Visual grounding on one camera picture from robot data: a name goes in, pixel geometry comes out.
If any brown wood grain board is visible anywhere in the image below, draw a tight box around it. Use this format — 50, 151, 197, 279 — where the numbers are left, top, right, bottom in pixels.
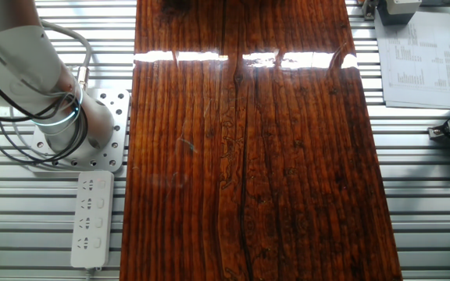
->
119, 0, 404, 281

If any white power strip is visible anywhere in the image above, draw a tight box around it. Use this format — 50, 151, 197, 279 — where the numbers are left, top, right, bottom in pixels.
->
70, 169, 116, 271

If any printed paper sheet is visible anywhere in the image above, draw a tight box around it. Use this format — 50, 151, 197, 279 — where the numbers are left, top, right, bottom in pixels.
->
373, 10, 450, 111

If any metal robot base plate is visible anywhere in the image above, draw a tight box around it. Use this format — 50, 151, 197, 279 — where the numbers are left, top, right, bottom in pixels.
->
29, 87, 131, 173

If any thick grey robot cable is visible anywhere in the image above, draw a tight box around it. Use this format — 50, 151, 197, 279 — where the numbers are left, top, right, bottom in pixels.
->
39, 19, 94, 90

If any black floor cable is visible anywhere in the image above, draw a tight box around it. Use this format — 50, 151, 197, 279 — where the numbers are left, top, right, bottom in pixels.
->
0, 62, 89, 168

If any silver camera with ribbed housing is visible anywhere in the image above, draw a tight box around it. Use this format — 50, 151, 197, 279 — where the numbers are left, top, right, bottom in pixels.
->
376, 0, 423, 27

